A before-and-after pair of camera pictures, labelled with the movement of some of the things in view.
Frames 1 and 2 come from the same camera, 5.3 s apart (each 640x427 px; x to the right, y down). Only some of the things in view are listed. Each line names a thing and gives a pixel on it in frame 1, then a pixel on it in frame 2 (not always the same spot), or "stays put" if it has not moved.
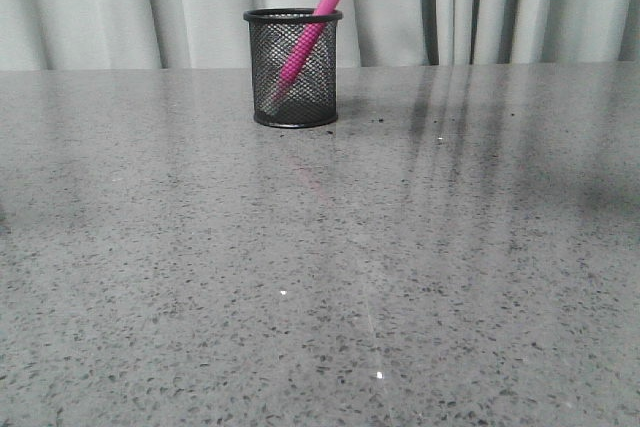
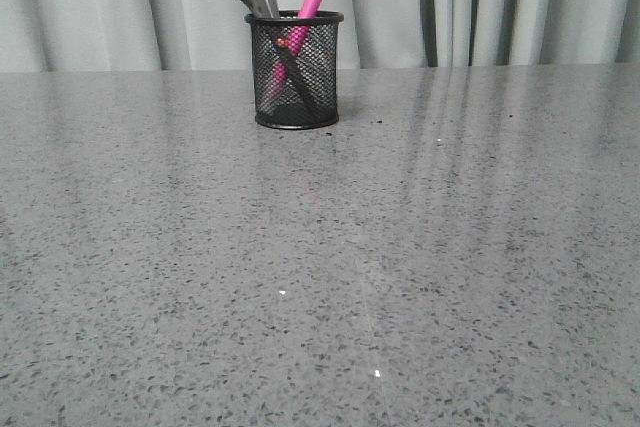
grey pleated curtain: [148, 8] stays put
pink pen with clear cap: [313, 30] to [308, 10]
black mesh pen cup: [294, 65] stays put
